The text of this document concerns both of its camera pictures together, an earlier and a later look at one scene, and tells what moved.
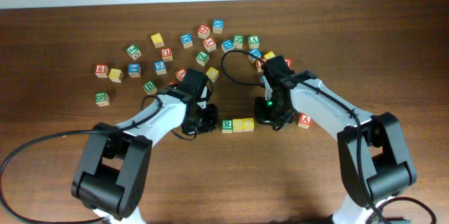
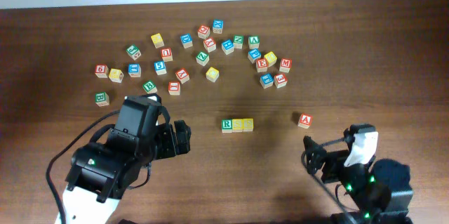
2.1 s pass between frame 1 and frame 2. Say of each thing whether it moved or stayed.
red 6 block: stayed
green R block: stayed
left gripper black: moved
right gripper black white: moved
